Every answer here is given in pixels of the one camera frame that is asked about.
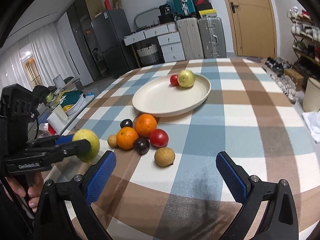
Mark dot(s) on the red black shoe box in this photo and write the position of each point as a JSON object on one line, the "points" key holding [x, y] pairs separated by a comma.
{"points": [[203, 4]]}

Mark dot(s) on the yellow bumpy citrus fruit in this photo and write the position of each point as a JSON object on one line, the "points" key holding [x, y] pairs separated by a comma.
{"points": [[186, 78]]}

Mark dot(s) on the row of floor shoes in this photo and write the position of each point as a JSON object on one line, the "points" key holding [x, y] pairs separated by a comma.
{"points": [[285, 82]]}

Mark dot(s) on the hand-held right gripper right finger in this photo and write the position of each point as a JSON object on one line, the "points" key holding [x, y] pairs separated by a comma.
{"points": [[232, 177]]}

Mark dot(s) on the wooden door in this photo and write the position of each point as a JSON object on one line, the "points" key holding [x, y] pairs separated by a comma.
{"points": [[250, 17]]}

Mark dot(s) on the tall cardboard box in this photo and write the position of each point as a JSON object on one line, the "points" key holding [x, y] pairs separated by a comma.
{"points": [[92, 5]]}

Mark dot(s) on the large brown fruit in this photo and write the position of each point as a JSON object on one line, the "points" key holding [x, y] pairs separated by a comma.
{"points": [[164, 157]]}

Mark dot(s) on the green yellow citrus fruit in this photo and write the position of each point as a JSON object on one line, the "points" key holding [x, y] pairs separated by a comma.
{"points": [[85, 133]]}

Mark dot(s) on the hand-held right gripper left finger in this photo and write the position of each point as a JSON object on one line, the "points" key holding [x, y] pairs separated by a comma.
{"points": [[100, 177]]}

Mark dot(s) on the white drawer desk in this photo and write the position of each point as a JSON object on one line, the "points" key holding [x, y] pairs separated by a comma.
{"points": [[171, 47]]}

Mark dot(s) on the small orange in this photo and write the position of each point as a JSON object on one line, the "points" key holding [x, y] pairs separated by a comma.
{"points": [[127, 138]]}

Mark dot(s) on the large orange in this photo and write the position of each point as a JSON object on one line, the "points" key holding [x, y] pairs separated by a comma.
{"points": [[146, 125]]}

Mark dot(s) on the tall dark cabinet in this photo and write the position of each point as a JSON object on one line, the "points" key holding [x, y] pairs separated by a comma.
{"points": [[80, 30]]}

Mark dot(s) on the green white container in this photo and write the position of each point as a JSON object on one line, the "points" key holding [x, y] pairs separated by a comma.
{"points": [[72, 100]]}

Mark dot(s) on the small brown fruit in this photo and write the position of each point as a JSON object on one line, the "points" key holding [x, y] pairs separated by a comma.
{"points": [[112, 141]]}

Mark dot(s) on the grey arched mirror frame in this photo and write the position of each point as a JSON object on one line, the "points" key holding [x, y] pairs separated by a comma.
{"points": [[140, 17]]}

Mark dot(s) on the cream round plate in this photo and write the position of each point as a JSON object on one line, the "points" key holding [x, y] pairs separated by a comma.
{"points": [[160, 97]]}

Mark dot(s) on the white curtain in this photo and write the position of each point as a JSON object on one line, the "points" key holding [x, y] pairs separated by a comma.
{"points": [[42, 50]]}

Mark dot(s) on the grey refrigerator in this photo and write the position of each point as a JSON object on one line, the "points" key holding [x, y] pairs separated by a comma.
{"points": [[112, 37]]}

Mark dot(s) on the yellow black box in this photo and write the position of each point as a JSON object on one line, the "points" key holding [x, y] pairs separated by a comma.
{"points": [[207, 13]]}

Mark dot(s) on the wicker basket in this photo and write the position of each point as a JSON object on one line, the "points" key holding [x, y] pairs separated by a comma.
{"points": [[147, 55]]}

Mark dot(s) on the white round bin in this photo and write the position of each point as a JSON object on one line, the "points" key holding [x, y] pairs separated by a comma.
{"points": [[312, 95]]}

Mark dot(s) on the white plastic bag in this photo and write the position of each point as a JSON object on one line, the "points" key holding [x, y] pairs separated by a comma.
{"points": [[312, 127]]}

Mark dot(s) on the shoes on rack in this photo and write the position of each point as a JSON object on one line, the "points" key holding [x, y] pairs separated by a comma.
{"points": [[300, 28]]}

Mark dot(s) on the beige suitcase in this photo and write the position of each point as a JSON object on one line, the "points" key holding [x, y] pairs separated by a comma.
{"points": [[190, 40]]}

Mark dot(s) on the brown paper bag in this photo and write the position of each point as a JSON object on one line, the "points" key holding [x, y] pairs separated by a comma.
{"points": [[116, 2]]}

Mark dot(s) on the person's left hand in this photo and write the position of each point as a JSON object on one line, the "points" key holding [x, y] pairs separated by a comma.
{"points": [[33, 192]]}

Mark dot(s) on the dark purple plum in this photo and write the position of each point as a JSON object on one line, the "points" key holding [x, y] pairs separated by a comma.
{"points": [[126, 123], [141, 146]]}

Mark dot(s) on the red paper bag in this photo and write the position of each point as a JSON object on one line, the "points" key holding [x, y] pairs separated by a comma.
{"points": [[108, 4]]}

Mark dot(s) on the wooden shoe rack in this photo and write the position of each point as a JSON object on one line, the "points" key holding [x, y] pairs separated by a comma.
{"points": [[303, 55]]}

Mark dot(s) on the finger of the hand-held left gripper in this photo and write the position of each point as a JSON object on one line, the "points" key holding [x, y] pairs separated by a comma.
{"points": [[77, 147], [63, 140]]}

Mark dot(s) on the silver suitcase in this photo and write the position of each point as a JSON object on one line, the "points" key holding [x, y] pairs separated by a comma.
{"points": [[212, 37]]}

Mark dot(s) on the red tomato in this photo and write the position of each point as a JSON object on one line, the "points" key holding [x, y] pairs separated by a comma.
{"points": [[173, 80], [159, 138]]}

